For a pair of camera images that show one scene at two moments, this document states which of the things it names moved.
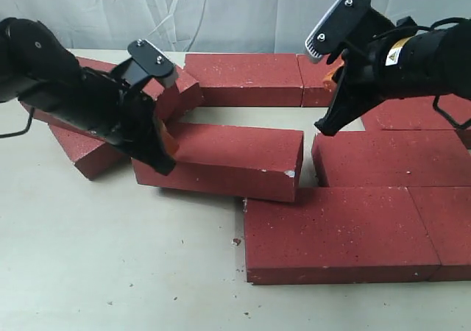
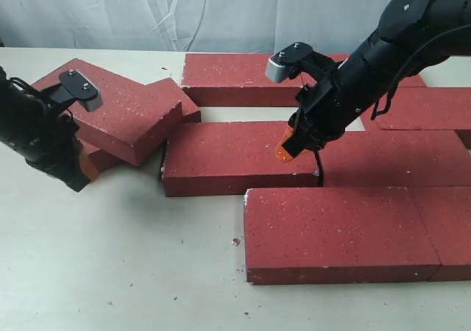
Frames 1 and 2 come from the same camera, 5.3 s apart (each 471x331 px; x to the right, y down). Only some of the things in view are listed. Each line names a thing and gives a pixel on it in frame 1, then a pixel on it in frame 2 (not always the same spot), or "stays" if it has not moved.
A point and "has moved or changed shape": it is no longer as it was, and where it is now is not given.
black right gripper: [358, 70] -> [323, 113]
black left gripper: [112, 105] -> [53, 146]
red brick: [419, 113] stays
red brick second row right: [420, 158] stays
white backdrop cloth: [215, 15] stays
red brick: [162, 94] has moved or changed shape
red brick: [446, 213] stays
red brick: [338, 235] stays
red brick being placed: [238, 161] has moved or changed shape
